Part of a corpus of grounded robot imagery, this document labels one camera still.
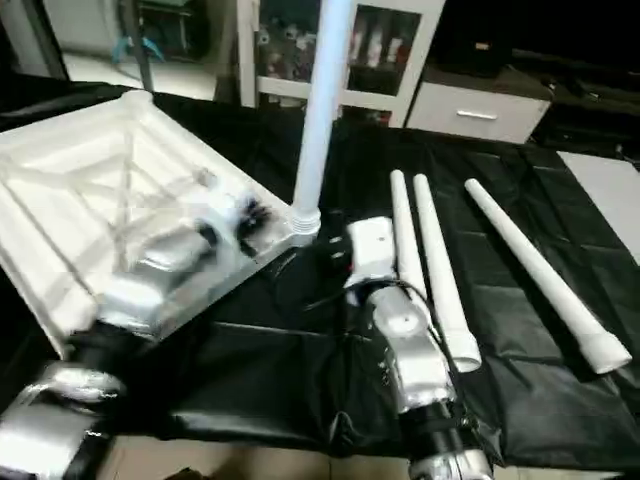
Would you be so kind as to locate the white plastic table leg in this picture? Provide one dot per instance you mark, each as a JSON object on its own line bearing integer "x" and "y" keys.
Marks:
{"x": 403, "y": 220}
{"x": 440, "y": 270}
{"x": 322, "y": 110}
{"x": 540, "y": 270}

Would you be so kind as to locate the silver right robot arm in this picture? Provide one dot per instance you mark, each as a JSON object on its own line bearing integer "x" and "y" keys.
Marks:
{"x": 410, "y": 350}

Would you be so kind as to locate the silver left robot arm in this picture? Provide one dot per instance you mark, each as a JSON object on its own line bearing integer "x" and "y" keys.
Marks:
{"x": 130, "y": 300}

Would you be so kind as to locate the black mat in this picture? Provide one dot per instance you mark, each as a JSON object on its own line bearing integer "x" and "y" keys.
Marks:
{"x": 260, "y": 370}

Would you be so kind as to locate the light blue stand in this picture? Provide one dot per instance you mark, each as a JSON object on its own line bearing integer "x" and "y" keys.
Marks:
{"x": 138, "y": 48}

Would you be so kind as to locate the white drawer unit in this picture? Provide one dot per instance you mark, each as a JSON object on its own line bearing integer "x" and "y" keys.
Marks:
{"x": 480, "y": 112}

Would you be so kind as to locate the white glass door cabinet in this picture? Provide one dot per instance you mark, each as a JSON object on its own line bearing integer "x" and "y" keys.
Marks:
{"x": 385, "y": 50}

